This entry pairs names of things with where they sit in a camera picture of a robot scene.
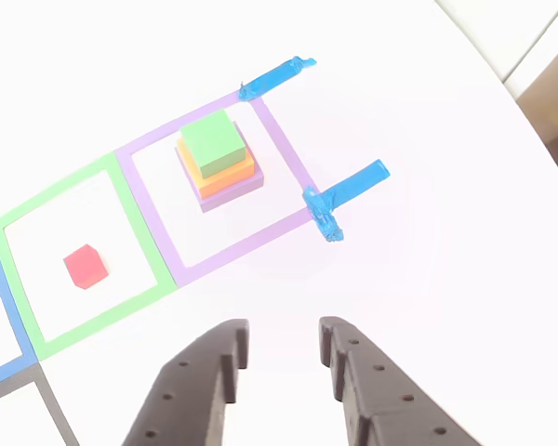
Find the purple square frame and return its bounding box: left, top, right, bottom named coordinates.
left=113, top=90, right=322, bottom=289

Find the blue square frame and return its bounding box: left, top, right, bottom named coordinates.
left=0, top=223, right=39, bottom=394

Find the orange cube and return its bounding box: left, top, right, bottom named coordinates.
left=175, top=137, right=257, bottom=201

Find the small red cube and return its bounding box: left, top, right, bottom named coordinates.
left=62, top=243, right=110, bottom=291

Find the green square frame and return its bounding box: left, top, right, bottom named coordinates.
left=0, top=151, right=178, bottom=361

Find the twisted blue tape strip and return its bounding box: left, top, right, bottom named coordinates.
left=237, top=55, right=317, bottom=102

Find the green cube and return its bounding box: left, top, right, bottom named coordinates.
left=179, top=109, right=247, bottom=181

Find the purple square block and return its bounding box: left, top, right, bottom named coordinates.
left=174, top=121, right=265, bottom=215

